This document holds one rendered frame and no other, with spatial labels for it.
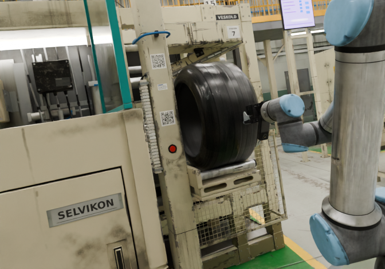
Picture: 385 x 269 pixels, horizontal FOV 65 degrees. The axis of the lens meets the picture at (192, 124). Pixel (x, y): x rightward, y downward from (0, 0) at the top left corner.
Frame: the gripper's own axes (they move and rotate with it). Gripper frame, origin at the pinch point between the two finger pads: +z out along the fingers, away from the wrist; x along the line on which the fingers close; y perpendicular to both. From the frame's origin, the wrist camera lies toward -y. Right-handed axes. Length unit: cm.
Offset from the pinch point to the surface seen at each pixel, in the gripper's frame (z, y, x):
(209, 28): 41, 65, -13
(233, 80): 2.9, 22.0, 0.1
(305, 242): 88, -104, -84
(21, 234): -57, -15, 88
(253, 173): 15.7, -26.4, -7.3
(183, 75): 21.5, 32.0, 18.2
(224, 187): 18.1, -29.8, 9.6
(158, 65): 18, 38, 32
